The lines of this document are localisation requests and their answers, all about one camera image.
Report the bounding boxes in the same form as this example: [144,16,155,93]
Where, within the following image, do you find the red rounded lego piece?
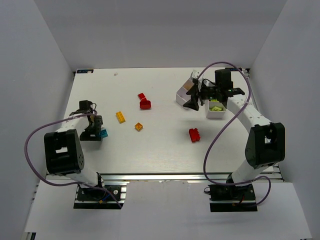
[139,99,152,110]

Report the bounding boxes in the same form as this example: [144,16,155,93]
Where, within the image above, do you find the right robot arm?
[183,68,286,186]

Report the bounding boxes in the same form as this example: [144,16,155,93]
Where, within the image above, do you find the large red lego brick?
[188,128,201,143]

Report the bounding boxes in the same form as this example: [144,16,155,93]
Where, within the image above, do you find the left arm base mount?
[73,181,127,210]

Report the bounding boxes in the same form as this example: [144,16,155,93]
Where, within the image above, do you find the cyan long lego brick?
[99,128,109,138]

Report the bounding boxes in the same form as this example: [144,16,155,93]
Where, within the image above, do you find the orange small lego brick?
[134,122,143,132]

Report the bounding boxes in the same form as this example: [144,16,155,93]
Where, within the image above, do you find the left blue table label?
[76,69,94,74]

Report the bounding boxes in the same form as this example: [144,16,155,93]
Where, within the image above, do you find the lime long lego brick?
[209,106,223,112]

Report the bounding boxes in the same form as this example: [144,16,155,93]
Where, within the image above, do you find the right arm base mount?
[203,184,258,213]

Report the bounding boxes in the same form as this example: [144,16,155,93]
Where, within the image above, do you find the right blue table label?
[229,67,243,72]

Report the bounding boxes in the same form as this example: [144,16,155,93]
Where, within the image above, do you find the blue table label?
[76,69,94,74]
[229,67,243,72]

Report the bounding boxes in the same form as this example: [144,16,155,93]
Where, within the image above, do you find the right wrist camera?
[190,69,200,81]

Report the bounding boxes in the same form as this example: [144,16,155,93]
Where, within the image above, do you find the small red lego brick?
[137,93,147,101]

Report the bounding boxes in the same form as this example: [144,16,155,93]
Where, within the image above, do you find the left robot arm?
[44,100,108,188]

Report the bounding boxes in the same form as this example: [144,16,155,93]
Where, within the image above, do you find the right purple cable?
[193,61,272,207]

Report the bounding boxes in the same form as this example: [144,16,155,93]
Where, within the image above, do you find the upright white divided container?
[204,99,227,119]

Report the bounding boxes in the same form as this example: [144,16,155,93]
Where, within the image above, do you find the yellow long lego brick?
[115,111,126,124]

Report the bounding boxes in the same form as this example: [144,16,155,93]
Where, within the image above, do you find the tilted white divided container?
[175,76,197,109]

